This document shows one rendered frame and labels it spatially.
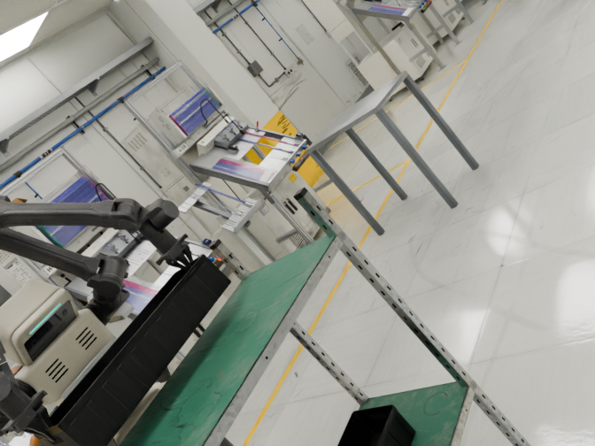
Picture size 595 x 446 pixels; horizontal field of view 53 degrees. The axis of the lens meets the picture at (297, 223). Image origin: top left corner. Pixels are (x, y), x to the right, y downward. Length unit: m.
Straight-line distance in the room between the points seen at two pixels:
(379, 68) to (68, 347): 6.45
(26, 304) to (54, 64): 4.99
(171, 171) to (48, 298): 3.31
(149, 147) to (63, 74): 1.86
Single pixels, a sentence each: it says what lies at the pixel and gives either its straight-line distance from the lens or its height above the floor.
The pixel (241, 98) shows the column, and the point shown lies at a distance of 6.95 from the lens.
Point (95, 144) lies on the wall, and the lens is 6.35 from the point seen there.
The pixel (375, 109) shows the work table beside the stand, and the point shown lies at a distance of 3.60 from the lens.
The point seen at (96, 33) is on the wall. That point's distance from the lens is 7.11.
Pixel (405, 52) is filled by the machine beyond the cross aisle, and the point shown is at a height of 0.41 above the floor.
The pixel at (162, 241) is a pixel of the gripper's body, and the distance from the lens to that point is 1.69.
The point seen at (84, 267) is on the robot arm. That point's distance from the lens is 1.85.
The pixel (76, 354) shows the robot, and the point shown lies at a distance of 1.88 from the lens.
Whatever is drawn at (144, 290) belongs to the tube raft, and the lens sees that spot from 3.88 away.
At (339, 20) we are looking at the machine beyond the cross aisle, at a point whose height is 1.20.
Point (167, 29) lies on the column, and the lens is 6.94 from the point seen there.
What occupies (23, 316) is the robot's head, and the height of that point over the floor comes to 1.33.
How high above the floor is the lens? 1.40
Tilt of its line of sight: 13 degrees down
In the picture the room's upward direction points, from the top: 42 degrees counter-clockwise
